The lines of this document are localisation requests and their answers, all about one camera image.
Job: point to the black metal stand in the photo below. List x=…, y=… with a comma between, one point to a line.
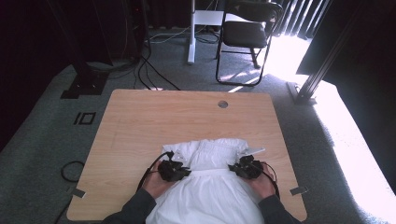
x=85, y=84

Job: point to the person's right hand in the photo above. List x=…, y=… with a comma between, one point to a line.
x=263, y=186

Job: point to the white skirt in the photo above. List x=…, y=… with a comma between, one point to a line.
x=214, y=186

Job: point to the aluminium profile stand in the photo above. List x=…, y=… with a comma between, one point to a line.
x=314, y=79

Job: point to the vertical blinds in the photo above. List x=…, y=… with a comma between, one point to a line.
x=295, y=18

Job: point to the person's left hand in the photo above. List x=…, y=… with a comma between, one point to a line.
x=155, y=185

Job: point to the white desk leg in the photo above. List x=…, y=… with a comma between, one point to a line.
x=192, y=46

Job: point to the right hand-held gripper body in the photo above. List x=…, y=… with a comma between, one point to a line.
x=250, y=168

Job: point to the dark curtain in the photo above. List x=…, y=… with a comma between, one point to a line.
x=367, y=62
x=25, y=62

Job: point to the grey tape piece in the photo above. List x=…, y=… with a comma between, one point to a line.
x=79, y=193
x=299, y=190

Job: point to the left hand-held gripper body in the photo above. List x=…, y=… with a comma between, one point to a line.
x=169, y=171

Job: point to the black folding chair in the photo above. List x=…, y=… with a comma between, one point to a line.
x=244, y=34

